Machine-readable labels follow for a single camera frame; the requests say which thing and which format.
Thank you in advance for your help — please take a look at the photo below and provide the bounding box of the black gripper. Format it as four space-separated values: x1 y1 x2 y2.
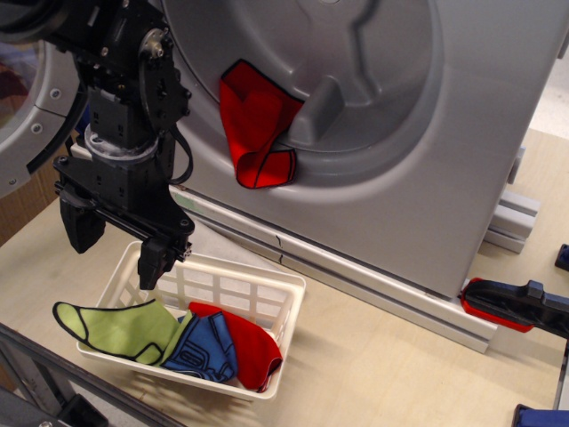
53 155 194 290

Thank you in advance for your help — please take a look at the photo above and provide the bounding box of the red cloth with black trim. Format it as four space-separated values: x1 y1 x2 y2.
220 60 303 189

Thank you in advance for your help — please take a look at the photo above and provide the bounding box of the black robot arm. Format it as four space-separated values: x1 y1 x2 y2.
1 1 194 290

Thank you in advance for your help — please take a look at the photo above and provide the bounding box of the white plastic laundry basket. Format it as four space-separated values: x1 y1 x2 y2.
76 240 308 402

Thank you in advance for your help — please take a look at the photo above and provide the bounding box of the round washing machine door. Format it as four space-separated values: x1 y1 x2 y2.
1 41 84 197

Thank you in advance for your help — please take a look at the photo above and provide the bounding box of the grey toy washing machine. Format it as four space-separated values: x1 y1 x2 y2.
156 1 568 297

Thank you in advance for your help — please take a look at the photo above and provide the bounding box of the green cloth with black trim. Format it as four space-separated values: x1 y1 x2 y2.
52 300 193 366

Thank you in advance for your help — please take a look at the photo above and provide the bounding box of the blue cloth with black print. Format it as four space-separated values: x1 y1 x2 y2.
158 311 238 383

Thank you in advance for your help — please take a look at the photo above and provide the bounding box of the red cloth in basket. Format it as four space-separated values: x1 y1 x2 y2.
188 302 284 392

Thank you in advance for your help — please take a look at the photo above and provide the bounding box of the red and black bar clamp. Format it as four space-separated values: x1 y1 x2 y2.
461 278 568 339

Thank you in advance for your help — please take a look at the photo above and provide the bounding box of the blue clamp pad bottom right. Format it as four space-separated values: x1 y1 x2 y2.
511 405 569 427

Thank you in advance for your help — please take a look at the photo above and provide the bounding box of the black blue clamp right edge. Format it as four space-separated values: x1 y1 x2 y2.
555 244 569 271

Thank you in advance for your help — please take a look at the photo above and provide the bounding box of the metal frame bar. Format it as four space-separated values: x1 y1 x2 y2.
1 325 180 426

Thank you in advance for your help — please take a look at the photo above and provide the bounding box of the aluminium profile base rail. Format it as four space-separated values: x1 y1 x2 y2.
174 136 532 352

